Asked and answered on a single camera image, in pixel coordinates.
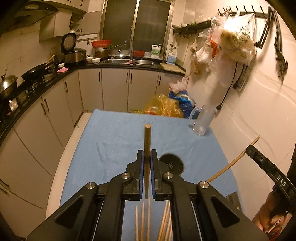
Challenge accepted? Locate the blue plastic bag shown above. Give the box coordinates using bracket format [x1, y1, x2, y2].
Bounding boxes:
[169, 91, 200, 120]

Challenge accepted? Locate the white detergent jug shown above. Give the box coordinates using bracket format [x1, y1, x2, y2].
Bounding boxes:
[151, 44, 162, 59]

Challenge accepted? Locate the dark window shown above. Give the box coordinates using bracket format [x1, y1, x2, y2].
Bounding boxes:
[100, 1, 173, 52]

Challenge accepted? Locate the wooden chopstick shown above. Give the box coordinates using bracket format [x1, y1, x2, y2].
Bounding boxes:
[206, 149, 246, 184]
[161, 207, 171, 240]
[140, 202, 145, 241]
[147, 197, 151, 241]
[144, 123, 151, 200]
[166, 221, 173, 241]
[157, 200, 169, 241]
[135, 205, 139, 241]

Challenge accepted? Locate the blue label bottle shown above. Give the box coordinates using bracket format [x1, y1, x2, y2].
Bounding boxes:
[166, 51, 177, 65]

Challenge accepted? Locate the dark grey utensil holder cup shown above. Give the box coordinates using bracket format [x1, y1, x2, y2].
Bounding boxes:
[159, 154, 184, 175]

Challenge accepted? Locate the clear glass mug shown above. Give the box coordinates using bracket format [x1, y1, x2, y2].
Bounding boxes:
[189, 104, 217, 136]

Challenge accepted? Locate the steel pot with lid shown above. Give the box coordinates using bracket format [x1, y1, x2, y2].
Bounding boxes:
[1, 74, 18, 99]

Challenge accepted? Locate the person's right hand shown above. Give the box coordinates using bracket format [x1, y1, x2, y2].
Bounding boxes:
[252, 190, 295, 240]

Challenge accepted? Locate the white plastic bag hanging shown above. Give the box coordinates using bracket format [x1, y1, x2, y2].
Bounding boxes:
[211, 13, 257, 65]

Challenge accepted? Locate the glass pot lid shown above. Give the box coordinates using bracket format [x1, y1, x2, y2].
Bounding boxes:
[109, 45, 130, 59]

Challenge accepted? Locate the black rice cooker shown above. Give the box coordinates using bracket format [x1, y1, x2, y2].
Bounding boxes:
[61, 33, 86, 64]

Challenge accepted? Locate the red bowl in sink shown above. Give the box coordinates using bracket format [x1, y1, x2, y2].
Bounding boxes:
[133, 50, 145, 58]

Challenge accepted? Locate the red basin on pot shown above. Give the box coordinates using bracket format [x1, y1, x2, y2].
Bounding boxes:
[91, 40, 111, 48]

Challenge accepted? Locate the blue towel table cover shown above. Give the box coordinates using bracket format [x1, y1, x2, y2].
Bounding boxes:
[61, 110, 228, 203]

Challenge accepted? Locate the yellow plastic bag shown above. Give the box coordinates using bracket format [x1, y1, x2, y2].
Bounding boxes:
[142, 93, 184, 118]

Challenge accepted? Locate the wooden cutting board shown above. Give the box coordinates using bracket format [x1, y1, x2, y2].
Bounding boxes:
[160, 63, 186, 75]

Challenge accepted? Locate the chrome sink faucet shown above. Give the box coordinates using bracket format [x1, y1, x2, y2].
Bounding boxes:
[125, 38, 134, 61]

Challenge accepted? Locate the black wall shelf rack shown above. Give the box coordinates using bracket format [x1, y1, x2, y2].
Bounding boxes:
[173, 20, 211, 36]

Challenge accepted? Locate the black power cable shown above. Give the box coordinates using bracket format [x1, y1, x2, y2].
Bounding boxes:
[216, 61, 239, 110]

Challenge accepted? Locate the range hood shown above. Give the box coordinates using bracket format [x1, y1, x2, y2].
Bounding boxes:
[14, 1, 59, 28]

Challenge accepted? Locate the pink cloth on counter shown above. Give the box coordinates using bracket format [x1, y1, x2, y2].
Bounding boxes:
[57, 67, 68, 73]

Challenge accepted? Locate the black wok pan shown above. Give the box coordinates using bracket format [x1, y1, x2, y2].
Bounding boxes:
[22, 54, 56, 82]

